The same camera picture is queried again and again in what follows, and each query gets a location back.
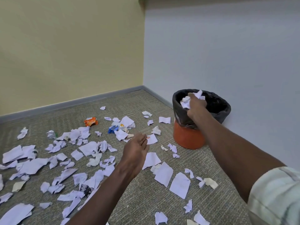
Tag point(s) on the person's right hand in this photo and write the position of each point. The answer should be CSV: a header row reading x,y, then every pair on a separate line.
x,y
196,110

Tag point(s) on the person's left hand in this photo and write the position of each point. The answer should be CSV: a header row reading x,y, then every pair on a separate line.
x,y
133,156

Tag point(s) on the person's left fingers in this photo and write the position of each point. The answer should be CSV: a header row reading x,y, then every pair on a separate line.
x,y
140,141

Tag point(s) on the person's right fingers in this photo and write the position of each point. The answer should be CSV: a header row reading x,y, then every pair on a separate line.
x,y
195,101

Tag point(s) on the white paper wad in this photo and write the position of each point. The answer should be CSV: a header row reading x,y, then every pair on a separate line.
x,y
185,103

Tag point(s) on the person's right forearm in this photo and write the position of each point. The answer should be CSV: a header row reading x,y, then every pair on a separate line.
x,y
229,152

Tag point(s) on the person's left forearm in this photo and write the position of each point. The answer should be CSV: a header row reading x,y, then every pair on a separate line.
x,y
103,199

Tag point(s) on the black plastic bin liner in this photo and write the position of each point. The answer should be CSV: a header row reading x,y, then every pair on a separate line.
x,y
220,107

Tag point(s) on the blue plastic wrapper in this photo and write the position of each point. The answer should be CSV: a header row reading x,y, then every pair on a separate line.
x,y
113,129

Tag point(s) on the orange waste bin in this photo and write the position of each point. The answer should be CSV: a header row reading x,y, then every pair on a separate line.
x,y
187,138

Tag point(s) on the orange snack wrapper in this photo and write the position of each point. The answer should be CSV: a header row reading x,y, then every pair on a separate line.
x,y
91,121

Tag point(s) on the scattered white paper scraps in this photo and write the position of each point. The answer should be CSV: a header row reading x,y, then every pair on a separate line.
x,y
180,185

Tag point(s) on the black printed paper piece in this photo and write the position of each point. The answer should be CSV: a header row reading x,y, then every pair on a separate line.
x,y
85,189

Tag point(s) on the beige paper piece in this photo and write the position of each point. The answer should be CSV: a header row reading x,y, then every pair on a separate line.
x,y
18,186
211,183

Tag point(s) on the silver foil wrapper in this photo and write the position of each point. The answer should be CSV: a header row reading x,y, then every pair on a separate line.
x,y
51,134

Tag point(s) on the pale striped shirt sleeve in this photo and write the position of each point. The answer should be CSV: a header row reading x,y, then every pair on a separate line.
x,y
276,196

